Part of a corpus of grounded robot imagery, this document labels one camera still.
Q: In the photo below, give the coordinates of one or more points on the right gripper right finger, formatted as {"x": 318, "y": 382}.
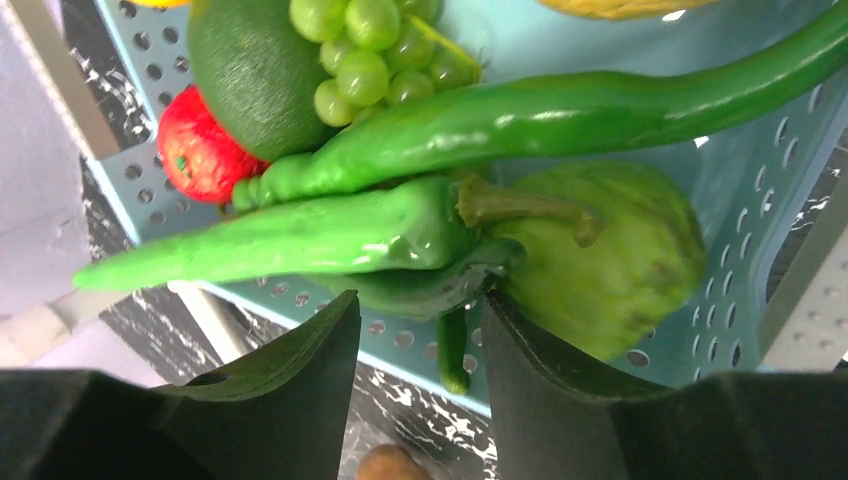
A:
{"x": 559, "y": 413}

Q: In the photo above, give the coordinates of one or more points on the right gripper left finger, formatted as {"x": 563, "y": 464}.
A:
{"x": 278, "y": 412}

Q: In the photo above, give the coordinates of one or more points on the red tomato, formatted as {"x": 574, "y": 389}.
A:
{"x": 200, "y": 159}

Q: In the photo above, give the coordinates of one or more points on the yellow lemon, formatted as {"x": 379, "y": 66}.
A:
{"x": 620, "y": 10}

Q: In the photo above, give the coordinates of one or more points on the thin green bean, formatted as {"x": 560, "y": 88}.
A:
{"x": 439, "y": 295}

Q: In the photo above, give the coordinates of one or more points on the light green vegetable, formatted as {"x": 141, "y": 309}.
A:
{"x": 646, "y": 263}

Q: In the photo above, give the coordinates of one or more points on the green pepper with stem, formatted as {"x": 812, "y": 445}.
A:
{"x": 423, "y": 224}

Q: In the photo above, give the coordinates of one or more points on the light blue plastic basket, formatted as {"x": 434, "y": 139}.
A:
{"x": 746, "y": 184}

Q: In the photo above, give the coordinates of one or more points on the long green cucumber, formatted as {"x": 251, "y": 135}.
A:
{"x": 589, "y": 112}

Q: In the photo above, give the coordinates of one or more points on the green grape bunch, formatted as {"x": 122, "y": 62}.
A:
{"x": 379, "y": 54}

